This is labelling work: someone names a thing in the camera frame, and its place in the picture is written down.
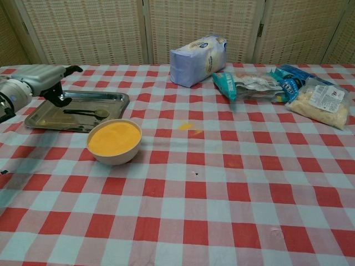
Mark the woven bamboo folding screen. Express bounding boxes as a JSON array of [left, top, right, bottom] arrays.
[[0, 0, 355, 67]]

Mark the red white checked tablecloth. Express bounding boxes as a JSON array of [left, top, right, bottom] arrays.
[[0, 63, 355, 266]]

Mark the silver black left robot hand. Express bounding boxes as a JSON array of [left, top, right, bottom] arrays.
[[12, 64, 84, 108]]

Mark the yellow round bowl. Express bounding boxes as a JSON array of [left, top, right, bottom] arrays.
[[89, 121, 141, 156]]

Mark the clear bag of pale food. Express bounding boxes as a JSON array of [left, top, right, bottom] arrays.
[[285, 77, 350, 131]]

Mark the teal frozen food bag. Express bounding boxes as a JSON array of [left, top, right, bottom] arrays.
[[212, 71, 286, 104]]

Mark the dark metal spoon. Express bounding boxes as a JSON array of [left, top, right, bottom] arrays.
[[63, 109, 110, 119]]

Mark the blue food package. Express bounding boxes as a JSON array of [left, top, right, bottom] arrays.
[[270, 64, 336, 104]]

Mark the rectangular stainless steel tray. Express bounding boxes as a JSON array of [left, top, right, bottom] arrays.
[[24, 90, 130, 133]]

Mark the lavender flour bag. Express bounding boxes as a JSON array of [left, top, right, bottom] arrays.
[[169, 34, 228, 89]]

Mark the bowl of yellow powder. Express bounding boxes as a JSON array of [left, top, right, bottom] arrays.
[[87, 119, 143, 166]]

